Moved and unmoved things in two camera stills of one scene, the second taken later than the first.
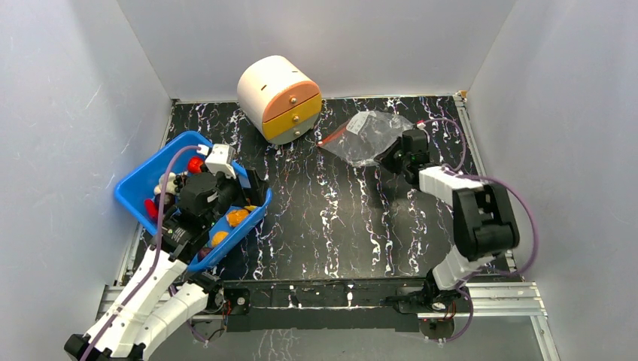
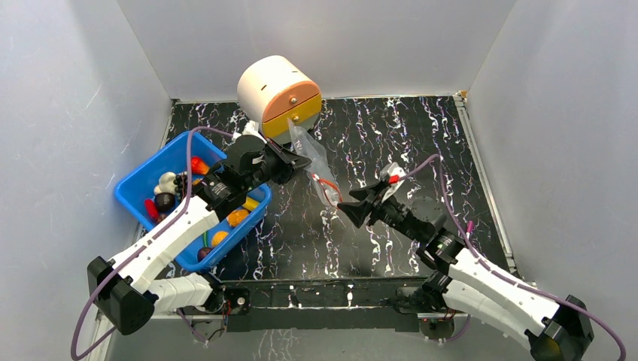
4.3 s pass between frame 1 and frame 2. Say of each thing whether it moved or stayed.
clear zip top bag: moved
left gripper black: moved
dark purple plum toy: stayed
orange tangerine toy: stayed
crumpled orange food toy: stayed
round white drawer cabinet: stayed
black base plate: stayed
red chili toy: stayed
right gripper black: moved
